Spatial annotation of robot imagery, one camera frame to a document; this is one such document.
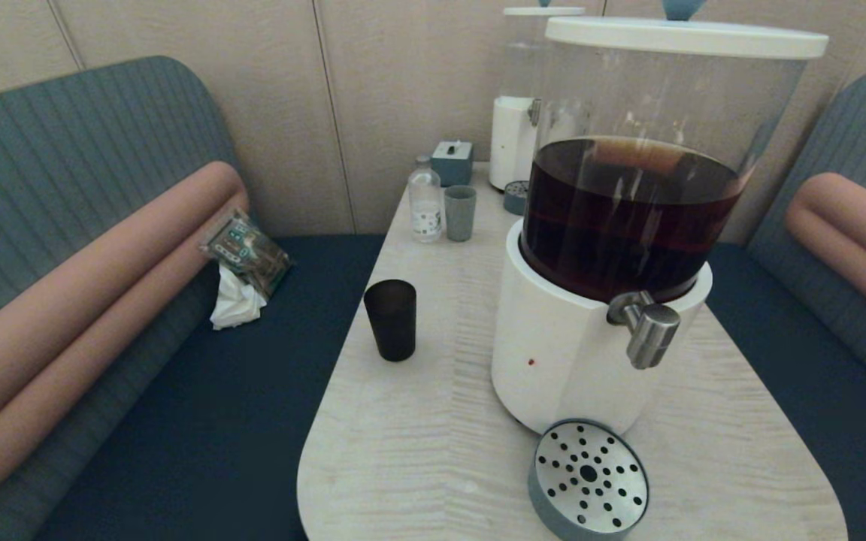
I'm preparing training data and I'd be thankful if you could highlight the far empty drink dispenser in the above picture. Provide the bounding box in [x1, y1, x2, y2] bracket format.
[489, 6, 586, 192]

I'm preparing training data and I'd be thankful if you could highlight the green snack package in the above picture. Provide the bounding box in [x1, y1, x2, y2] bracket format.
[198, 209, 292, 297]

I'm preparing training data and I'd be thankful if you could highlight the crumpled white tissue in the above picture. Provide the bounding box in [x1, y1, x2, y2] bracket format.
[210, 264, 268, 331]

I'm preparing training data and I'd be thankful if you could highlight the clear plastic bottle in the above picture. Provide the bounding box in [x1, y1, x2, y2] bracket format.
[408, 156, 444, 243]

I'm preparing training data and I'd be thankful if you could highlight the round grey perforated drip tray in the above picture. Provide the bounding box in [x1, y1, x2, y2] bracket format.
[528, 419, 650, 541]

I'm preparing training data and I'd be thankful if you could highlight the small grey drip tray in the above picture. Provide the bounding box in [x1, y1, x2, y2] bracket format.
[503, 180, 530, 216]

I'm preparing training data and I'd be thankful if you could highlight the metal dispenser tap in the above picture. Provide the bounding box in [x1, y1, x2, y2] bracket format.
[607, 292, 682, 370]

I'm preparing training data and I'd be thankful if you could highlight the black plastic cup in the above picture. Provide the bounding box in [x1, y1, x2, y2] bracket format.
[363, 279, 418, 363]

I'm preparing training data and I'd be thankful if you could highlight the small grey box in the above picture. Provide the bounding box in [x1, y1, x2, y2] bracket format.
[431, 141, 474, 187]

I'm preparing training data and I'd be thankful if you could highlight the large tea drink dispenser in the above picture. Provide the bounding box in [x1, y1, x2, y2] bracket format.
[490, 16, 830, 437]

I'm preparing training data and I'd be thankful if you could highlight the grey-green cup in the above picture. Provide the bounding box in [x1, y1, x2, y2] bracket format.
[444, 186, 477, 243]

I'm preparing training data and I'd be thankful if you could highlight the pink bolster cushion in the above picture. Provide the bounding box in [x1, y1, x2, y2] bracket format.
[0, 161, 250, 506]
[786, 173, 866, 337]

